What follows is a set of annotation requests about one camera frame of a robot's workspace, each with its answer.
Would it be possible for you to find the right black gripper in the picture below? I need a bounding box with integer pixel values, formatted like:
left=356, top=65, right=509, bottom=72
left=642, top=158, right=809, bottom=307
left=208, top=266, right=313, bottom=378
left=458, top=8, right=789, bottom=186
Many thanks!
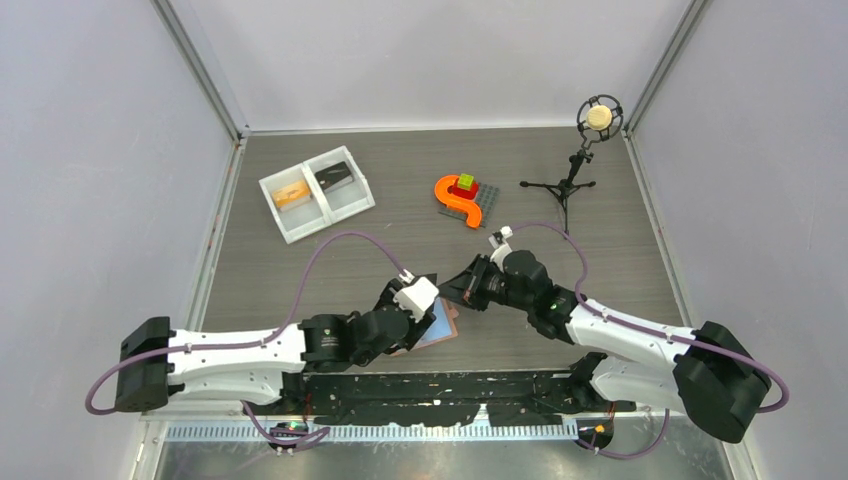
left=437, top=254, right=534, bottom=313

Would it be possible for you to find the pink leather card holder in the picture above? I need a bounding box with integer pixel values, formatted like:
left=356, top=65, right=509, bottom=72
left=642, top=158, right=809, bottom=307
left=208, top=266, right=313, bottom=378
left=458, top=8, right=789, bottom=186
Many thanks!
left=411, top=297, right=459, bottom=350

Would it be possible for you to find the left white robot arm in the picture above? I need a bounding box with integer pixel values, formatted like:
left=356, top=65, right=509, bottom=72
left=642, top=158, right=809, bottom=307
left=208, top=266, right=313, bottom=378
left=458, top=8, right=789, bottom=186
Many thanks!
left=114, top=273, right=439, bottom=414

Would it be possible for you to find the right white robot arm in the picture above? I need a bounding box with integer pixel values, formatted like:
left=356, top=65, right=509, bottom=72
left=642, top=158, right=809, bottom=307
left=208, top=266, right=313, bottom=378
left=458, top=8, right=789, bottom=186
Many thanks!
left=439, top=250, right=771, bottom=443

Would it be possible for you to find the black card box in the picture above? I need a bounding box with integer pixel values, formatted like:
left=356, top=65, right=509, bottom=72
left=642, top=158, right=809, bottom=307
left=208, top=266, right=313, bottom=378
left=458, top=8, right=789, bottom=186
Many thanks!
left=314, top=161, right=354, bottom=194

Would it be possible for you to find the orange card box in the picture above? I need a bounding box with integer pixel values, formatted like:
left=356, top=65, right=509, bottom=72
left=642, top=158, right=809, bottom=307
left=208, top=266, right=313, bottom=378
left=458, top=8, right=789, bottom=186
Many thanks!
left=271, top=179, right=312, bottom=212

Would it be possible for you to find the orange S-shaped toy track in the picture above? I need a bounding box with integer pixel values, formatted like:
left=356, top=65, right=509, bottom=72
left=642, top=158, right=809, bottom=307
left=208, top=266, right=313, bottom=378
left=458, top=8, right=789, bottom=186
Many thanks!
left=434, top=175, right=483, bottom=229

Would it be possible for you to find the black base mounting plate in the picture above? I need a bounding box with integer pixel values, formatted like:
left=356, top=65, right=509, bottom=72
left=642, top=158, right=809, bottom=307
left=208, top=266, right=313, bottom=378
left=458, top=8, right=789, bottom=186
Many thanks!
left=280, top=370, right=635, bottom=427

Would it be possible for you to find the red toy brick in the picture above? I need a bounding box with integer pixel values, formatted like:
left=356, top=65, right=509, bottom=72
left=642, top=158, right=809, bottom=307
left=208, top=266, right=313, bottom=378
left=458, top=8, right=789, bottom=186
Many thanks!
left=451, top=177, right=480, bottom=201

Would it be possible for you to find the grey toy baseplate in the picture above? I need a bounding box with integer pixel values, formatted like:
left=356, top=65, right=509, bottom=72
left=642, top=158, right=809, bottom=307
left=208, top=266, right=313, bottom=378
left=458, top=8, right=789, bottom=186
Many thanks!
left=438, top=183, right=500, bottom=229

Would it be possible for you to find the green toy brick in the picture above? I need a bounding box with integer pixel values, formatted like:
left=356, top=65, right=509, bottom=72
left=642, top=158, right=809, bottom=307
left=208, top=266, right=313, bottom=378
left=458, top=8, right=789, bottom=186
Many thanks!
left=455, top=173, right=477, bottom=192

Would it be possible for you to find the black tripod mic stand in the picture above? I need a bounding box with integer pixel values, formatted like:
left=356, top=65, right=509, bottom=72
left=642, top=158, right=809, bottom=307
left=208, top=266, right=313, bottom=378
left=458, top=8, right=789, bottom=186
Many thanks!
left=519, top=140, right=597, bottom=233

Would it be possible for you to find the white two-compartment tray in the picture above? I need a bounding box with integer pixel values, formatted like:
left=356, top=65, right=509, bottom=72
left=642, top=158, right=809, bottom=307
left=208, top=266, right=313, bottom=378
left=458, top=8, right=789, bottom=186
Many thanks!
left=258, top=146, right=376, bottom=244

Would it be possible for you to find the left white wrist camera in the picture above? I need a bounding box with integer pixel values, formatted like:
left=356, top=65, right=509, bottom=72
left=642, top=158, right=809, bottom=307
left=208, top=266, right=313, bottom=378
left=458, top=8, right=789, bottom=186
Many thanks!
left=392, top=269, right=439, bottom=322

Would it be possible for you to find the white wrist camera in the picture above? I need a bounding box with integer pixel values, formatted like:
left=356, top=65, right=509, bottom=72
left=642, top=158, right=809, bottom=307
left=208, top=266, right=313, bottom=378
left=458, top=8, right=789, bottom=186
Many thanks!
left=488, top=226, right=513, bottom=270
left=392, top=269, right=439, bottom=322

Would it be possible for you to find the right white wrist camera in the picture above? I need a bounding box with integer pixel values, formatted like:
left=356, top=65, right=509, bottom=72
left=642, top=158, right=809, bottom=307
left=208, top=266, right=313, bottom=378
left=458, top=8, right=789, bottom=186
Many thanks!
left=488, top=226, right=513, bottom=270

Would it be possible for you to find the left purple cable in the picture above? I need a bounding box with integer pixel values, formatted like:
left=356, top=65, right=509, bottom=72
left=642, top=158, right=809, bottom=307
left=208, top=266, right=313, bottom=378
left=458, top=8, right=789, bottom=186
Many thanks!
left=84, top=230, right=415, bottom=455

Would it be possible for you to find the purple cable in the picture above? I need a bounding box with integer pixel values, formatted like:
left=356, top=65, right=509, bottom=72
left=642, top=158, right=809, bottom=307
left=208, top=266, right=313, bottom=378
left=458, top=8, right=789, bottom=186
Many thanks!
left=510, top=221, right=791, bottom=462
left=84, top=230, right=415, bottom=455

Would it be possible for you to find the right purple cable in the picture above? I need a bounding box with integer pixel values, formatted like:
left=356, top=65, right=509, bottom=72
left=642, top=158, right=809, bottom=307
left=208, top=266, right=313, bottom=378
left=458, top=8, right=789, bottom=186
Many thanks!
left=510, top=221, right=791, bottom=462

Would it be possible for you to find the microphone with shock mount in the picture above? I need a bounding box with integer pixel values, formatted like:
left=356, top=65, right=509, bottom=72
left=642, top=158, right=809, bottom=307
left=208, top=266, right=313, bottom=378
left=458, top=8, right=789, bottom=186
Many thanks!
left=576, top=94, right=624, bottom=147

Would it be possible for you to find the aluminium frame rail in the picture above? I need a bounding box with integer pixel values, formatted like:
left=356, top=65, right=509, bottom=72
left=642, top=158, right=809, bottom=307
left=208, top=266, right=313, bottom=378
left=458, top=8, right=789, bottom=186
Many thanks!
left=141, top=398, right=667, bottom=442

